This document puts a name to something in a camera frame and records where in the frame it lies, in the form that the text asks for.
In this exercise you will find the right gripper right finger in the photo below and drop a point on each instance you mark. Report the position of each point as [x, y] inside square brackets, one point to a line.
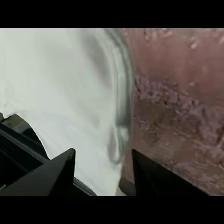
[156, 181]

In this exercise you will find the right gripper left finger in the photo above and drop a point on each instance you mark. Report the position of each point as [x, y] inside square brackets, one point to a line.
[53, 176]

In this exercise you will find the white garment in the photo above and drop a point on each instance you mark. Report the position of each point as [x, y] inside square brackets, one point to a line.
[60, 86]

